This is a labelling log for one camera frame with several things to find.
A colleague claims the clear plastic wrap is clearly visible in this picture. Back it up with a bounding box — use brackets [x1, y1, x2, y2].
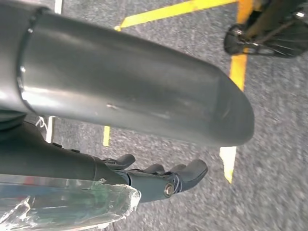
[0, 173, 142, 231]

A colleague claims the black robot foot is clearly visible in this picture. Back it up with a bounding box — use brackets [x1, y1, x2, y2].
[223, 0, 308, 59]

